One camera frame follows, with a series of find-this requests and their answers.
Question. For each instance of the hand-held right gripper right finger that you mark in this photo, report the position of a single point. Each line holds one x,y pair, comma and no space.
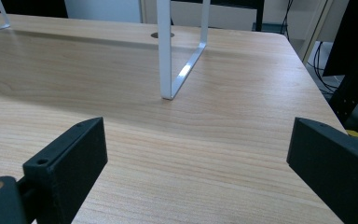
332,165

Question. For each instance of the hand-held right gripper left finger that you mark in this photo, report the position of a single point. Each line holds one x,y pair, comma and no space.
70,163

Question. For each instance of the yellow floor tape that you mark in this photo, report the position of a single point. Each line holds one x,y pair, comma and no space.
355,133

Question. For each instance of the black metal stand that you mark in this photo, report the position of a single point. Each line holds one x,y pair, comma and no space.
352,62

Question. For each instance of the beige cabinet panel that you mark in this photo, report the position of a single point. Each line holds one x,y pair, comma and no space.
313,31

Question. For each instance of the black table leg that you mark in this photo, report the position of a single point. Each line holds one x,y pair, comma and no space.
259,15

